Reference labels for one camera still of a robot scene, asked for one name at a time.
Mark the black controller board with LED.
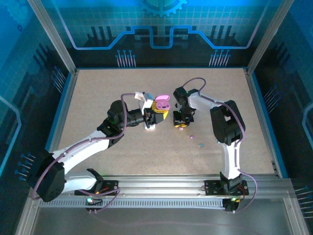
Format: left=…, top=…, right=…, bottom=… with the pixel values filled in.
left=85, top=197, right=103, bottom=213
left=224, top=197, right=239, bottom=214

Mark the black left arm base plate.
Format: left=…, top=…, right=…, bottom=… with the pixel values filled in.
left=74, top=180, right=120, bottom=196

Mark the grey metal front panel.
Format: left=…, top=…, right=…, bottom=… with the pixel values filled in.
left=14, top=193, right=309, bottom=235

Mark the aluminium front rail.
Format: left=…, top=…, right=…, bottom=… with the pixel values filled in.
left=29, top=174, right=296, bottom=199

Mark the aluminium frame post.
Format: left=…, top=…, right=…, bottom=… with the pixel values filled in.
left=26, top=0, right=78, bottom=75
left=246, top=0, right=295, bottom=75

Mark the aluminium table side rail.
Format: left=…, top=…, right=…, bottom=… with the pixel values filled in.
left=40, top=68, right=79, bottom=178
left=244, top=68, right=288, bottom=178

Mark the grey slotted cable duct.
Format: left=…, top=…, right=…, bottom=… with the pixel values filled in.
left=39, top=198, right=227, bottom=209

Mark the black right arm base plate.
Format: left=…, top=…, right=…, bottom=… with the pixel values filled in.
left=204, top=180, right=249, bottom=196

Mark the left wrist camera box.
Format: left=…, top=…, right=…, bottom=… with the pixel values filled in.
left=134, top=92, right=154, bottom=116

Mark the pink earbud charging case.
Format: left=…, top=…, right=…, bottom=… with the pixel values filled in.
left=155, top=94, right=171, bottom=111

